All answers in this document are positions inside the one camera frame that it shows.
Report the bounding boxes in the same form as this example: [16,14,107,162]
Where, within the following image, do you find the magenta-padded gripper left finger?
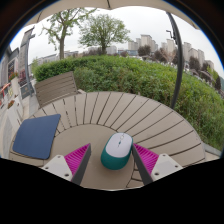
[40,143,92,186]

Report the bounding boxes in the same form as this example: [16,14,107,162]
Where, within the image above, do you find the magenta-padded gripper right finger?
[131,143,184,186]

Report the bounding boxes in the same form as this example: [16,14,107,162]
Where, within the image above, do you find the white and teal computer mouse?
[100,132,134,171]

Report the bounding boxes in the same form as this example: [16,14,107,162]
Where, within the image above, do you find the blue mouse pad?
[12,113,62,160]

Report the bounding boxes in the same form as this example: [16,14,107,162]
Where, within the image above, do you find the grey slatted wooden chair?
[34,70,86,108]

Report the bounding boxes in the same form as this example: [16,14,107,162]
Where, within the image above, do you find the white flower planter box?
[6,98,24,126]

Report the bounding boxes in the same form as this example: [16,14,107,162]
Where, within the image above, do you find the green hedge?
[33,54,224,151]

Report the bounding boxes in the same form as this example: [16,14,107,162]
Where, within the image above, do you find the beige patio umbrella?
[24,0,201,110]

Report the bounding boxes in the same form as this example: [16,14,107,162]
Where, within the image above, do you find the tall dark sign pillar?
[18,26,36,99]

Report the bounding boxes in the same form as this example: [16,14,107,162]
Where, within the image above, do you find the dark storefront building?
[0,44,20,104]

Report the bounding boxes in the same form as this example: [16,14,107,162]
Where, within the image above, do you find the thin-trunked sparse tree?
[41,8,98,60]

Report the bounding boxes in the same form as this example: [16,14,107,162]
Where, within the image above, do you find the distant apartment buildings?
[128,33,216,73]

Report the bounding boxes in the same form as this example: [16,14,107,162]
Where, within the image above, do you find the round-crowned green tree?
[78,13,132,55]

